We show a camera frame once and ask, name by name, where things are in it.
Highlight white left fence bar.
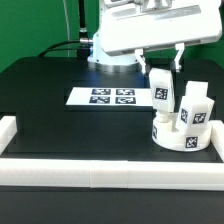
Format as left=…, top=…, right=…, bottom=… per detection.
left=0, top=116, right=17, bottom=155

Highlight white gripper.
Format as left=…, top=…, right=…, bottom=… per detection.
left=100, top=0, right=222, bottom=75

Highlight white front fence bar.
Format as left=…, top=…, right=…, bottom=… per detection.
left=0, top=158, right=224, bottom=191

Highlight white marker sheet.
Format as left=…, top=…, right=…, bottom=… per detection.
left=66, top=87, right=152, bottom=107

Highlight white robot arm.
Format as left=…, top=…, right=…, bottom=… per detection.
left=88, top=0, right=222, bottom=72

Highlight black base cables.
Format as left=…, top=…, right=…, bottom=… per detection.
left=38, top=0, right=94, bottom=61

